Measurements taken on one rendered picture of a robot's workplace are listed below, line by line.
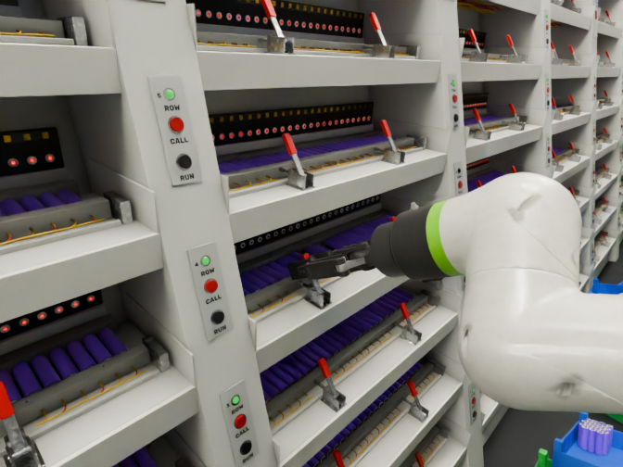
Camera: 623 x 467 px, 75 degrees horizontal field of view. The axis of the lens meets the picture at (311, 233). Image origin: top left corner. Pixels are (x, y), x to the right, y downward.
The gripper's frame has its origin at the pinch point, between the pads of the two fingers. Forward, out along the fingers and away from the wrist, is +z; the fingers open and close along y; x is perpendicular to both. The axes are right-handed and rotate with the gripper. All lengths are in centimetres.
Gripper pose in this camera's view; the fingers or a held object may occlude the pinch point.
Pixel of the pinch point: (311, 265)
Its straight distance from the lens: 69.3
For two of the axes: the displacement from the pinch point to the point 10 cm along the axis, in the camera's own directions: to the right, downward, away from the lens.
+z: -6.4, 1.8, 7.4
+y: 6.9, -2.6, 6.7
